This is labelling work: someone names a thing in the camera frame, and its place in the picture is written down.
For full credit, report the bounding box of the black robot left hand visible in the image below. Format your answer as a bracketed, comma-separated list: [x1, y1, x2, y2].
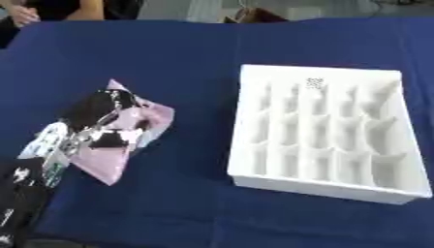
[57, 89, 146, 150]

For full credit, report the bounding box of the pink plastic packet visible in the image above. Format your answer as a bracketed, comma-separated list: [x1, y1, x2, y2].
[69, 78, 178, 187]

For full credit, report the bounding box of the white compartment box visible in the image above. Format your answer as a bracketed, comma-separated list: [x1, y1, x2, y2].
[225, 63, 434, 206]

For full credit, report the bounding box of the person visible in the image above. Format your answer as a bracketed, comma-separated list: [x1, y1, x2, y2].
[0, 0, 146, 50]

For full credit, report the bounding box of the person's hand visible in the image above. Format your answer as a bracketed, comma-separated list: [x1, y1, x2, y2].
[3, 3, 43, 29]

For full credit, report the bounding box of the brown bag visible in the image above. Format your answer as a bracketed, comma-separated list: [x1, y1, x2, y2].
[222, 7, 291, 24]

